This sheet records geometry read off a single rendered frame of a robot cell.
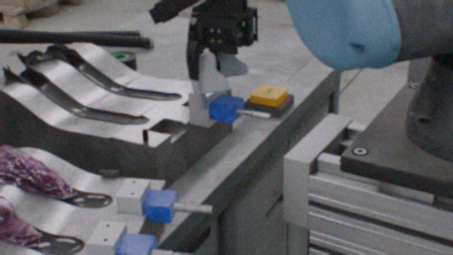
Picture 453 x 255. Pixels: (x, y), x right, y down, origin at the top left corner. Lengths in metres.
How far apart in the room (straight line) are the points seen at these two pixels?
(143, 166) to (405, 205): 0.47
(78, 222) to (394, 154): 0.45
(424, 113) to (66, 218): 0.50
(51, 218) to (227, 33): 0.36
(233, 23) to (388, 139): 0.32
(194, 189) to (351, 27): 0.60
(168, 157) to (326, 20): 0.55
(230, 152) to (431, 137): 0.56
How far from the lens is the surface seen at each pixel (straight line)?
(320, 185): 0.72
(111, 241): 0.80
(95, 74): 1.26
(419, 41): 0.54
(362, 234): 0.73
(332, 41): 0.52
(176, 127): 1.07
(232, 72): 1.01
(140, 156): 1.01
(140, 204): 0.88
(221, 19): 0.91
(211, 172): 1.08
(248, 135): 1.20
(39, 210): 0.91
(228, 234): 1.26
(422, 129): 0.65
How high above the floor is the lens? 1.34
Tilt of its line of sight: 26 degrees down
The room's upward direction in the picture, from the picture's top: 2 degrees counter-clockwise
